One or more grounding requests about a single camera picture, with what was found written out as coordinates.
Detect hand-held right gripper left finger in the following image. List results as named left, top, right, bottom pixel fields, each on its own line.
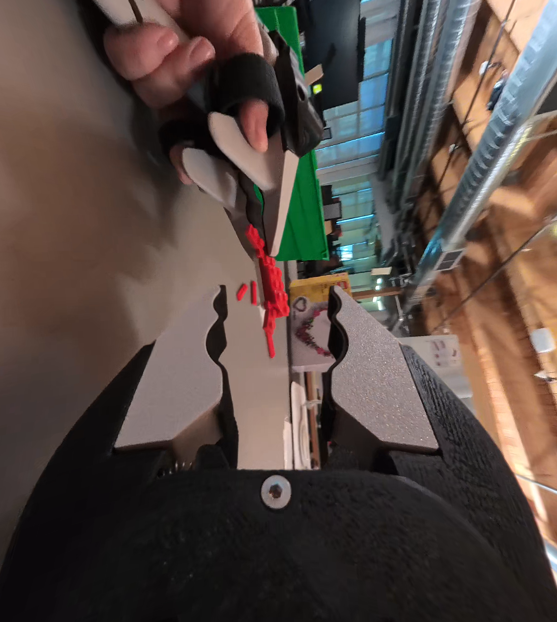
left=113, top=284, right=239, bottom=469

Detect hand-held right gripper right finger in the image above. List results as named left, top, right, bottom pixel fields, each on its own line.
left=320, top=285, right=439, bottom=469

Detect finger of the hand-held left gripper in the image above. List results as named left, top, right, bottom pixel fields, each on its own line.
left=259, top=146, right=302, bottom=258
left=224, top=172, right=267, bottom=268

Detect red and white lego assembly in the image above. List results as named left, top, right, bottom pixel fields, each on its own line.
left=244, top=224, right=290, bottom=359

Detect lego instruction booklet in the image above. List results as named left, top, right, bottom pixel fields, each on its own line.
left=400, top=335, right=461, bottom=370

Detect white and yellow lego box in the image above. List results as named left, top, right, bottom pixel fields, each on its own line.
left=288, top=272, right=353, bottom=374

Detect person's left hand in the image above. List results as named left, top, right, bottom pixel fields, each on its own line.
left=103, top=0, right=272, bottom=185

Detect green plastic bin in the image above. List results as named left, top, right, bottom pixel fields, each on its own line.
left=254, top=5, right=330, bottom=261

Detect black ceiling tie rod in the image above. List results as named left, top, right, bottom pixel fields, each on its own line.
left=431, top=187, right=557, bottom=333

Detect black wall screen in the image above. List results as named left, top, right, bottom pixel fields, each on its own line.
left=303, top=0, right=363, bottom=90

